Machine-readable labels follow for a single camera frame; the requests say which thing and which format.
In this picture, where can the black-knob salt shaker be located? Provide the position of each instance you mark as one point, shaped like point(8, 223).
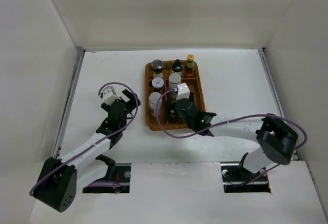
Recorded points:
point(177, 67)

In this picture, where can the metal frame rail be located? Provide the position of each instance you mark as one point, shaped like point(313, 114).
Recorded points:
point(270, 81)
point(68, 104)

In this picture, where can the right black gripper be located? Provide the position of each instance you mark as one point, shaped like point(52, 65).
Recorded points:
point(170, 105)

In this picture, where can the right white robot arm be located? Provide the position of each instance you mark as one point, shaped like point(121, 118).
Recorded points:
point(276, 138)

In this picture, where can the red sauce bottle yellow cap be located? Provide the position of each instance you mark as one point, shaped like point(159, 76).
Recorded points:
point(190, 66)

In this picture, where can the left metal frame rail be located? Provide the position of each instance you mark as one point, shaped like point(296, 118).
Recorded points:
point(68, 104)

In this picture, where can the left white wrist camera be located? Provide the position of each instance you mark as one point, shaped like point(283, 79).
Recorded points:
point(108, 95)

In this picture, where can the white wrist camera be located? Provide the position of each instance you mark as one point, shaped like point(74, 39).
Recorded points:
point(108, 95)
point(182, 91)

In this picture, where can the brown wicker divided tray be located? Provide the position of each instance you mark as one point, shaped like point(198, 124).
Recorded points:
point(194, 84)

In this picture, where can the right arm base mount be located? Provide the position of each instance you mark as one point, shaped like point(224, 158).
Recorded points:
point(236, 179)

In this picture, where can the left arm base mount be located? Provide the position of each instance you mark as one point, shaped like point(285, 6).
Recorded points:
point(116, 179)

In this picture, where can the grey-lid dark spice jar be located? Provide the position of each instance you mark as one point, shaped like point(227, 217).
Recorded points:
point(158, 85)

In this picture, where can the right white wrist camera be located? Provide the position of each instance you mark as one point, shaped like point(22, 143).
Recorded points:
point(182, 91)

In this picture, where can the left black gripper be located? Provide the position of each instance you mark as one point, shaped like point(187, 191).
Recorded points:
point(130, 104)

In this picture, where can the right metal frame rail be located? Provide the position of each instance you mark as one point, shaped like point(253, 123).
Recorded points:
point(270, 81)

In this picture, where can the silver-lid white blue canister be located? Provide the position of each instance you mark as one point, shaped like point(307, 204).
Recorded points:
point(173, 81)

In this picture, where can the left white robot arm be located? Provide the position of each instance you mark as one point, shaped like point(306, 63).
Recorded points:
point(61, 178)

